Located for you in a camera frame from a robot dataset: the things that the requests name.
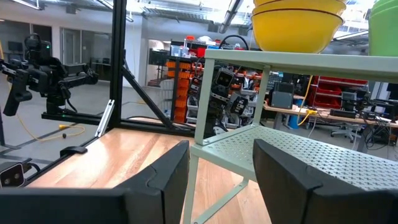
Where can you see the black equipment case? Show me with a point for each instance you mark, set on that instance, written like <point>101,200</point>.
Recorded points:
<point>281,99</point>

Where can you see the wooden workbench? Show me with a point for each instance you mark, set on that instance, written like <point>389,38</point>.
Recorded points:
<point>323,113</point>

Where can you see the long ceiling light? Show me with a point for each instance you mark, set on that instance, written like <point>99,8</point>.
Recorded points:
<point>228,18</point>

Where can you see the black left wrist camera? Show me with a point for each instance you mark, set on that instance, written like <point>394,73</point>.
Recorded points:
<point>224,77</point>

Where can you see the blue bin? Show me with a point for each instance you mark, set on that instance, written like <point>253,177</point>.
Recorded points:
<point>293,121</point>

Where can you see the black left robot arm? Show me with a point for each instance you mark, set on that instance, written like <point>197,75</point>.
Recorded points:
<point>214,121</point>

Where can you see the green plastic bowl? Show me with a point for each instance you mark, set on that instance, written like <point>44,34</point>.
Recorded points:
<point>388,3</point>
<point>385,34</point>

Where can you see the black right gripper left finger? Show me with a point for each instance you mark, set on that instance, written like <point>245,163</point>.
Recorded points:
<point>155,199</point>

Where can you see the pale green perforated metal shelf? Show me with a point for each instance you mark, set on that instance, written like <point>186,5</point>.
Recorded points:
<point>311,65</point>

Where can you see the white metal frame bracket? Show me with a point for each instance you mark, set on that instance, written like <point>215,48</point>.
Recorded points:
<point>105,118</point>

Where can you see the black aluminium table frame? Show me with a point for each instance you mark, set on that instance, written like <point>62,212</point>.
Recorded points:
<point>118,62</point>

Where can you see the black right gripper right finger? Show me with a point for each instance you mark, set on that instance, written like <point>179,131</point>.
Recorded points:
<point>295,199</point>

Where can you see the red storage bins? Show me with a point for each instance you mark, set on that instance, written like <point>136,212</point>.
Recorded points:
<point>326,93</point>

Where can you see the black table-level camera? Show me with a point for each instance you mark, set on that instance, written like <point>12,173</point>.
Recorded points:
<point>12,175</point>

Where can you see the black bench equipment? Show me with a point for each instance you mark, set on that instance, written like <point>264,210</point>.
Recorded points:
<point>373,107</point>

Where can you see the orange storage bin rack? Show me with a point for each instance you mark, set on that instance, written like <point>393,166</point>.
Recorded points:
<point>178,93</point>

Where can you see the black frame clip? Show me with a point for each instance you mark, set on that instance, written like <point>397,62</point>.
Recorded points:
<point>73,151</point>

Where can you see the grey office chair base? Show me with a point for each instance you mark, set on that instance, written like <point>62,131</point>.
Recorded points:
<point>343,132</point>

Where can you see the yellow bowl with blue pattern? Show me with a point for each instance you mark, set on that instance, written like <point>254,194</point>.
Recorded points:
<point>295,34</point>
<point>298,4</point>

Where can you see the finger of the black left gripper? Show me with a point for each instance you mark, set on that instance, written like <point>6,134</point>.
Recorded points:
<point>238,105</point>
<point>193,86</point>

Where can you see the black background robot arm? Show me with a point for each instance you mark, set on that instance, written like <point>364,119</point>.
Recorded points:
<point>46,77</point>

